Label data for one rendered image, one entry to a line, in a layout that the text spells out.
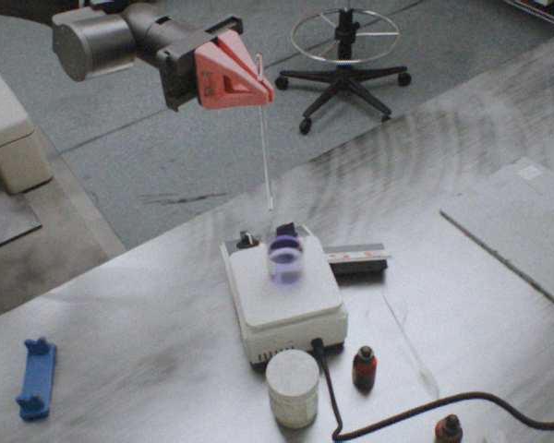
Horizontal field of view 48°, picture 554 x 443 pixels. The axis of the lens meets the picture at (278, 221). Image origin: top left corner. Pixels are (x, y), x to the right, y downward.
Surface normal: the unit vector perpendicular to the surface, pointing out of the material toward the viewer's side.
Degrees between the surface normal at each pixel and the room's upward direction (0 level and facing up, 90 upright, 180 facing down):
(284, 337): 90
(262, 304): 0
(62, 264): 0
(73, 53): 77
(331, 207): 0
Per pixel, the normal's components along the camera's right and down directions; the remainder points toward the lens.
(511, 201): -0.05, -0.69
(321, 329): 0.24, 0.69
